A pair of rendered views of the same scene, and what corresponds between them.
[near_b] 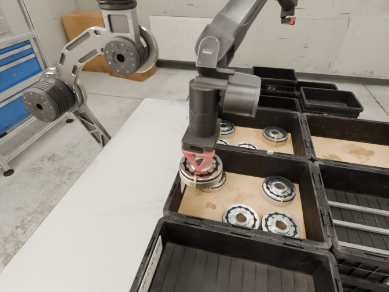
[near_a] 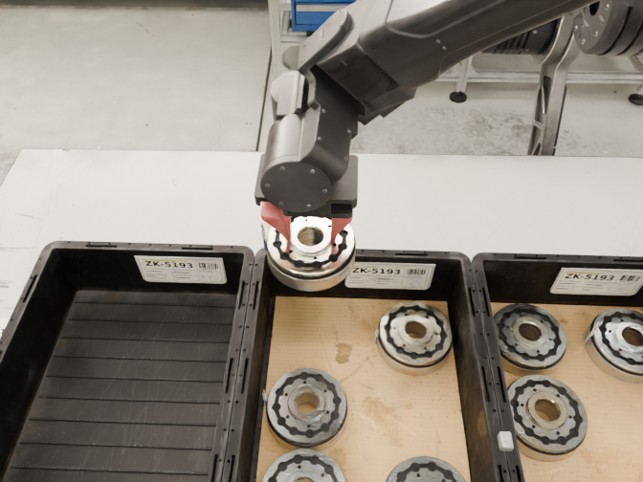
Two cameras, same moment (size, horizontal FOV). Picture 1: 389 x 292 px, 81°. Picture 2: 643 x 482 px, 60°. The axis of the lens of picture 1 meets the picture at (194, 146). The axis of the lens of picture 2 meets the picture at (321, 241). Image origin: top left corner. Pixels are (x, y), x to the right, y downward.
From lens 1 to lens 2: 0.55 m
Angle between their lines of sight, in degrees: 55
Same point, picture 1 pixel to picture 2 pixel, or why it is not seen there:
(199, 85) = (281, 81)
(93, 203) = not seen: hidden behind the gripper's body
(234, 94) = (273, 134)
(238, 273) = (206, 417)
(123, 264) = not seen: hidden behind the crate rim
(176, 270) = (204, 318)
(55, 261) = (240, 194)
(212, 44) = (333, 27)
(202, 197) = (360, 334)
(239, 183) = (428, 407)
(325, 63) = not seen: outside the picture
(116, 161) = (452, 187)
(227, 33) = (362, 27)
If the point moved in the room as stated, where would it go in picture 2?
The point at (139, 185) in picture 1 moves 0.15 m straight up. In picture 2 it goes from (407, 244) to (416, 188)
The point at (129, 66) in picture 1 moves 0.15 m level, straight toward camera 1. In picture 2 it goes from (589, 33) to (510, 58)
